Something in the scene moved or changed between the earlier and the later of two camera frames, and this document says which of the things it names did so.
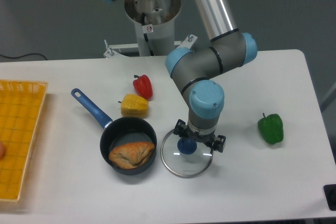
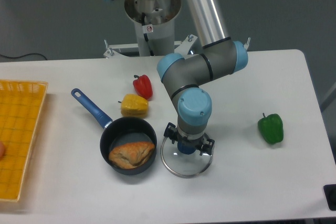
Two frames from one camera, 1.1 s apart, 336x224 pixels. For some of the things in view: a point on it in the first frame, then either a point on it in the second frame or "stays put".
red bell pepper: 143,86 stays put
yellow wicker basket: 21,104 stays put
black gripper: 182,130 to 171,132
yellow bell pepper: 133,106 stays put
